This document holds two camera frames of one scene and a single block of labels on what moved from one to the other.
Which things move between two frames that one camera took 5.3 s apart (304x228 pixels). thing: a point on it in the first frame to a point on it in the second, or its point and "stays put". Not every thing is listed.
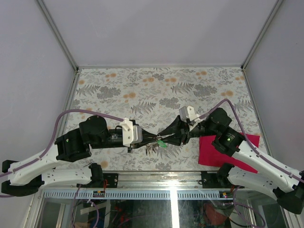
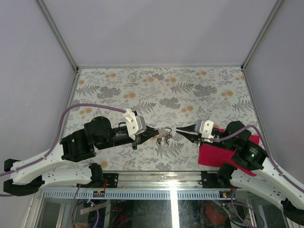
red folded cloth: x=209 y=154 stays put
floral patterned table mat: x=152 y=97 stays put
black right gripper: x=177 y=126 to x=192 y=137
